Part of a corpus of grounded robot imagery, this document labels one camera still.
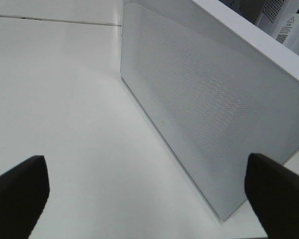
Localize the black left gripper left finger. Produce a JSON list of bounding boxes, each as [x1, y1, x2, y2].
[[0, 155, 50, 239]]

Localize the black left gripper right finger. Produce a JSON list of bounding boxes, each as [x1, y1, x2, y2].
[[244, 153, 299, 239]]

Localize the white microwave door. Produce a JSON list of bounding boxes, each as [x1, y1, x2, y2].
[[121, 0, 299, 220]]

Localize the white microwave oven body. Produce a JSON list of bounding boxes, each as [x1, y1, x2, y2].
[[219, 0, 299, 60]]

